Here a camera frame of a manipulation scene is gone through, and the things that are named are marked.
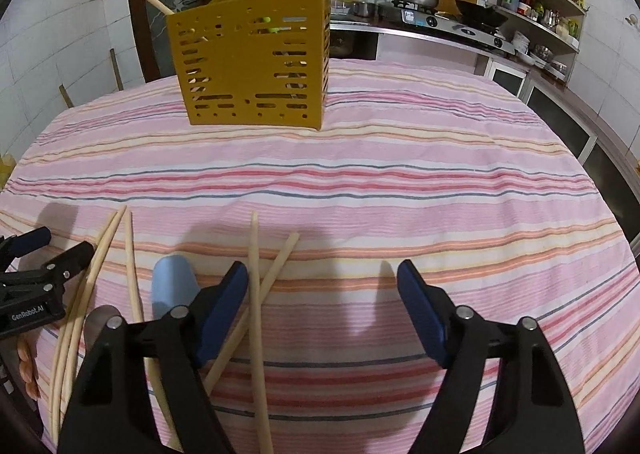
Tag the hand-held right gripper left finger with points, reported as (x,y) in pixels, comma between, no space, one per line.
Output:
(225,304)

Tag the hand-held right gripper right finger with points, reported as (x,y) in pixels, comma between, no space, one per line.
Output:
(422,314)

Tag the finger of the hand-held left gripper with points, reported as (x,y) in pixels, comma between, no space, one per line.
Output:
(70,259)
(30,240)

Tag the light blue plastic spoon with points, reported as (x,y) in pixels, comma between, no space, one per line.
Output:
(172,284)

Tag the yellow slotted utensil holder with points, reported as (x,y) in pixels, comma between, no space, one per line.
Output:
(240,64)

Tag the person's left hand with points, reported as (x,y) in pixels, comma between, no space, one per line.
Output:
(27,366)

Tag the metal spoon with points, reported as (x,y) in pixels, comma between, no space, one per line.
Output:
(97,321)

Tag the wooden stick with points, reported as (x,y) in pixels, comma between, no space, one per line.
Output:
(116,69)
(66,96)

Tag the pink striped tablecloth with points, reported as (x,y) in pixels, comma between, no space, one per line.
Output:
(350,184)

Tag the gas stove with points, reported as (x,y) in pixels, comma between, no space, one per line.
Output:
(440,21)

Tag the black frying pan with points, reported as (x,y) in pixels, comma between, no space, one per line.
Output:
(480,16)

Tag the small metal pot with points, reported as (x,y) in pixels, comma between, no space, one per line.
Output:
(363,9)

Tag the metal wall shelf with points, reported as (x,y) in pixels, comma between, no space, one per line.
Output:
(545,34)

